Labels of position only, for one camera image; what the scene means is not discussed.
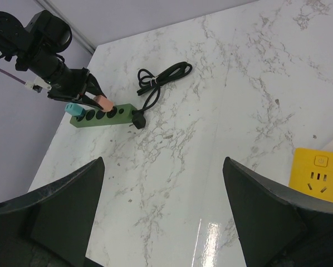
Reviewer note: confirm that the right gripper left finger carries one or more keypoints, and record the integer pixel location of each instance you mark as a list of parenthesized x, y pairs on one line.
[(51, 225)]

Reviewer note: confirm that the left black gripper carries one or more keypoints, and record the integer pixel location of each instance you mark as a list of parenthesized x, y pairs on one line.
[(70, 85)]

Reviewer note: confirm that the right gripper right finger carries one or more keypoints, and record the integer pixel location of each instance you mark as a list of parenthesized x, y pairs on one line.
[(276, 225)]

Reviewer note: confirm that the pink cube block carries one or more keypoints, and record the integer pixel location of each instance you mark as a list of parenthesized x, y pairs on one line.
[(105, 103)]

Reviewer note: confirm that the teal plug adapter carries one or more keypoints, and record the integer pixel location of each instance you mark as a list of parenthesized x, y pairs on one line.
[(75, 110)]

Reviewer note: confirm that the yellow cube socket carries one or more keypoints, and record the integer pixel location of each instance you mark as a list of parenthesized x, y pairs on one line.
[(312, 173)]

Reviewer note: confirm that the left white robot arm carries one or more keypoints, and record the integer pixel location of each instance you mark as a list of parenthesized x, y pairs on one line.
[(37, 48)]

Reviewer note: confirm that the green power strip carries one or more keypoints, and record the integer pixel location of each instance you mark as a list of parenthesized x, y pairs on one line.
[(120, 114)]

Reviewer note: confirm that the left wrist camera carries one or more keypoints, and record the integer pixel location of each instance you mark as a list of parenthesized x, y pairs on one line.
[(38, 85)]

